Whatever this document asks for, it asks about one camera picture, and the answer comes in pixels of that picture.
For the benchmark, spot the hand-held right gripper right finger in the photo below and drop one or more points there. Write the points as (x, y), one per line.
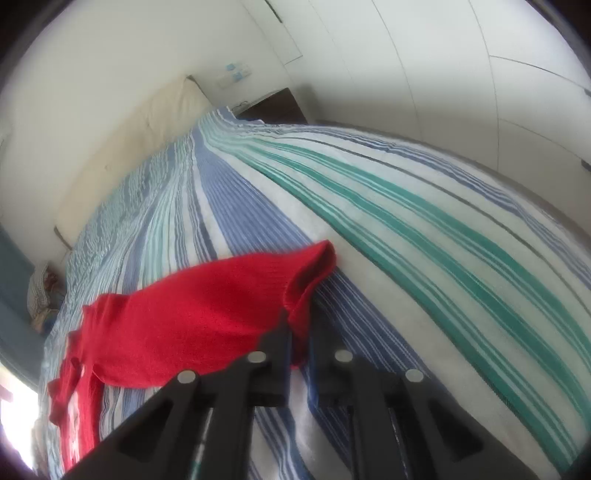
(330, 378)

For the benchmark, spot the blue curtain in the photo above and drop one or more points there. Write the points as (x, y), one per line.
(16, 300)

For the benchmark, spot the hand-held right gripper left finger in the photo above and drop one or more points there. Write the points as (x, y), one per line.
(276, 369)

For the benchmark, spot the dark wooden nightstand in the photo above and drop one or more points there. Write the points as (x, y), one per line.
(274, 108)

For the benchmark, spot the white wardrobe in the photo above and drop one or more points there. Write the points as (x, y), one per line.
(438, 69)

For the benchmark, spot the white wall socket panel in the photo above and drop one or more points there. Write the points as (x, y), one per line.
(234, 74)

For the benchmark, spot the striped bed sheet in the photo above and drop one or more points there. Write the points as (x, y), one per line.
(415, 230)

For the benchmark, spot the pile of mixed clothes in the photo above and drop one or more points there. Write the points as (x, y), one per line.
(44, 295)

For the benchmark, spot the red knit sweater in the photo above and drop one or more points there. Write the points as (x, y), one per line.
(194, 323)

